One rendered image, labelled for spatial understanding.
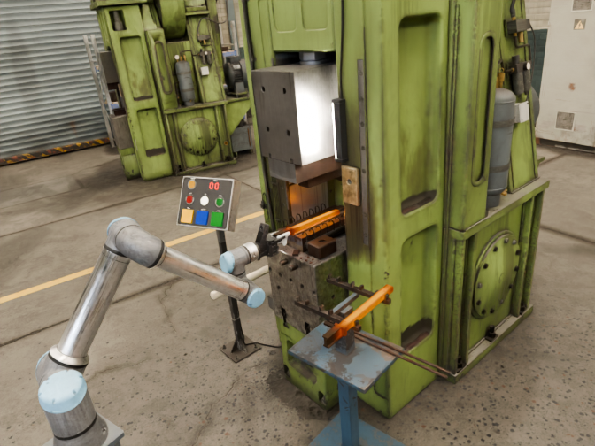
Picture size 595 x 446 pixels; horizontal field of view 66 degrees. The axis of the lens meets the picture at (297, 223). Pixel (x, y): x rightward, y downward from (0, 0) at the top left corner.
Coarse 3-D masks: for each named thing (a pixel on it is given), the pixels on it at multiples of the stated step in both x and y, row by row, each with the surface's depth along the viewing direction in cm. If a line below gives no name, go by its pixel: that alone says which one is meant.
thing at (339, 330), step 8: (384, 288) 187; (392, 288) 188; (376, 296) 182; (368, 304) 178; (376, 304) 181; (352, 312) 174; (360, 312) 174; (344, 320) 170; (352, 320) 170; (336, 328) 165; (344, 328) 165; (328, 336) 161; (336, 336) 165; (328, 344) 163
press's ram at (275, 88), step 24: (264, 72) 202; (288, 72) 190; (312, 72) 193; (336, 72) 202; (264, 96) 207; (288, 96) 195; (312, 96) 197; (336, 96) 206; (264, 120) 213; (288, 120) 200; (312, 120) 200; (264, 144) 220; (288, 144) 206; (312, 144) 204
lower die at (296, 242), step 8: (328, 208) 256; (336, 208) 253; (312, 216) 248; (336, 216) 242; (296, 224) 238; (320, 224) 235; (328, 224) 234; (336, 224) 236; (344, 224) 240; (312, 232) 227; (320, 232) 229; (344, 232) 242; (288, 240) 232; (296, 240) 226; (304, 240) 223; (296, 248) 229; (304, 248) 225
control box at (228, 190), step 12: (192, 180) 259; (204, 180) 256; (216, 180) 252; (228, 180) 249; (192, 192) 258; (204, 192) 255; (216, 192) 252; (228, 192) 248; (180, 204) 261; (192, 204) 257; (204, 204) 254; (216, 204) 250; (228, 204) 248; (180, 216) 260; (228, 216) 247; (216, 228) 249; (228, 228) 248
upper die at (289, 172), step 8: (272, 160) 219; (280, 160) 214; (320, 160) 216; (328, 160) 220; (272, 168) 221; (280, 168) 216; (288, 168) 212; (296, 168) 208; (304, 168) 211; (312, 168) 214; (320, 168) 218; (328, 168) 222; (336, 168) 225; (272, 176) 224; (280, 176) 219; (288, 176) 214; (296, 176) 209; (304, 176) 212; (312, 176) 216
